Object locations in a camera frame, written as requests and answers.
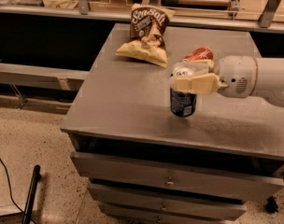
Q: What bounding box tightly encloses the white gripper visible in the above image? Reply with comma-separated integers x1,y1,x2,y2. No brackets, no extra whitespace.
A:
174,56,257,98

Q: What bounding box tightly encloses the blue pepsi can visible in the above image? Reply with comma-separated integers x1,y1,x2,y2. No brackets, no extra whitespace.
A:
169,66,197,118

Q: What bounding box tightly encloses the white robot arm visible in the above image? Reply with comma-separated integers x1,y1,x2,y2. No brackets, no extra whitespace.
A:
170,56,284,107

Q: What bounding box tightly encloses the orange soda can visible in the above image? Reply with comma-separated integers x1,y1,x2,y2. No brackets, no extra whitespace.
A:
183,47,213,62

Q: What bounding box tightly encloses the sea salt chip bag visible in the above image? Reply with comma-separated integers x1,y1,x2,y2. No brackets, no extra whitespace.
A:
116,4,175,67

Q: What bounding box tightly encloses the grey drawer cabinet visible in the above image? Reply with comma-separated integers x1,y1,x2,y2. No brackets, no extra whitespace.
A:
62,24,284,224

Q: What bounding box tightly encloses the black cabinet caster wheel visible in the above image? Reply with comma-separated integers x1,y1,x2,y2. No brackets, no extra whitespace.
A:
265,196,278,214

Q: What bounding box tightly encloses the grey metal bench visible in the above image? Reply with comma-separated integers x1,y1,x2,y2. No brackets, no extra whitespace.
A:
0,63,89,109

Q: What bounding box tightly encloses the black pole on floor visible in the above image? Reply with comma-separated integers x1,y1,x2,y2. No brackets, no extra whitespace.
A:
21,165,41,224

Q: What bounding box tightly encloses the black floor cable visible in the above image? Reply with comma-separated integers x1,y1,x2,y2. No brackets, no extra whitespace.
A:
0,144,37,224

